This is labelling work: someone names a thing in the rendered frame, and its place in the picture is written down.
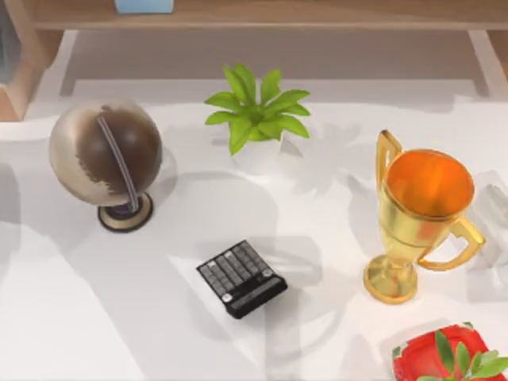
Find green plant in white pot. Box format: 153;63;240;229
203;62;312;175

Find black calculator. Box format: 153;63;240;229
195;239;289;320

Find brown and beige globe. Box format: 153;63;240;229
48;98;164;233

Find gold trophy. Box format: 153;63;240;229
363;129;487;306

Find wooden shelf unit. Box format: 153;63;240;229
0;0;508;122

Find light blue box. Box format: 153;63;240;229
114;0;175;15

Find red pot with green plant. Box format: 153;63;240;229
391;323;508;381

